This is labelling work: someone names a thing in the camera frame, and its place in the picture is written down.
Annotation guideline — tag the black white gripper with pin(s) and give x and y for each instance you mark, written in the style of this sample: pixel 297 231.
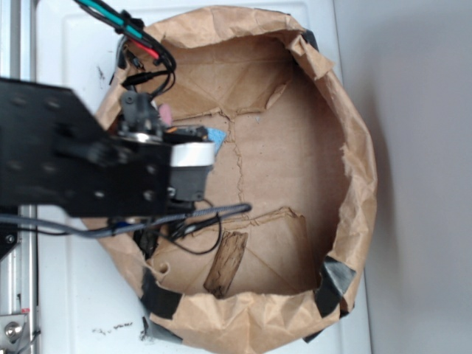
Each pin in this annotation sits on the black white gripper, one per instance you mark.
pixel 191 157

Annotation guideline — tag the blue sponge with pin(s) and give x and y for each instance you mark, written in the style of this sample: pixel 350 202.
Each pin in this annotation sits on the blue sponge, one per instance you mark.
pixel 216 136

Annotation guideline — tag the brown paper bag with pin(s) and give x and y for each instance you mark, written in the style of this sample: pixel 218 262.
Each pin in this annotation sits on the brown paper bag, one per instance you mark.
pixel 296 149

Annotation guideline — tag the brown wood block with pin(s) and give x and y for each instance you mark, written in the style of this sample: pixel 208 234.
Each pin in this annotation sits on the brown wood block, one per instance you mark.
pixel 226 263

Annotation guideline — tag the black tape piece left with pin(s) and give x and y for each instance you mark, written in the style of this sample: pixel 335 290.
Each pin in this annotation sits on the black tape piece left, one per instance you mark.
pixel 160 302

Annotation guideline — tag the black tape piece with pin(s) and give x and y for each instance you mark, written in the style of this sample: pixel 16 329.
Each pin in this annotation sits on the black tape piece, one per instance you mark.
pixel 310 40
pixel 160 302
pixel 329 297

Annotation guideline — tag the black tape piece far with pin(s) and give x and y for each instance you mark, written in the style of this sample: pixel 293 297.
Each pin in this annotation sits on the black tape piece far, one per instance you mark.
pixel 310 40

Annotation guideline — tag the black tape piece right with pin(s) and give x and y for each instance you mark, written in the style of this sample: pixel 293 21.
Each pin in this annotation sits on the black tape piece right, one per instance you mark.
pixel 329 297

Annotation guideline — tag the aluminum rail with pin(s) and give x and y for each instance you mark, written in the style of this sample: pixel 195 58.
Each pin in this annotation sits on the aluminum rail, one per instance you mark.
pixel 19 268

